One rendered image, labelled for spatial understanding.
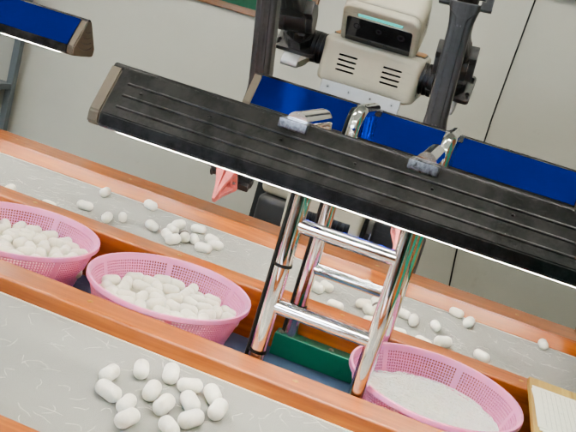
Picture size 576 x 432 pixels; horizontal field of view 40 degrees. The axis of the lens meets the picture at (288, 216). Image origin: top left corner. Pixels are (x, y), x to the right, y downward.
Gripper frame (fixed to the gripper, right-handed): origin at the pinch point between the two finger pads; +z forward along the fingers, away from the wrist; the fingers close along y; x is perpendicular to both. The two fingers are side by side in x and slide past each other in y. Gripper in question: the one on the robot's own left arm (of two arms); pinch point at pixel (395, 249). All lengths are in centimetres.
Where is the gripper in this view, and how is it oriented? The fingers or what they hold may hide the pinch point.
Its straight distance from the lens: 159.6
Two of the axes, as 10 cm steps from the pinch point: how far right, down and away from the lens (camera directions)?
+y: 9.3, 3.0, -1.9
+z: -3.5, 7.3, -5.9
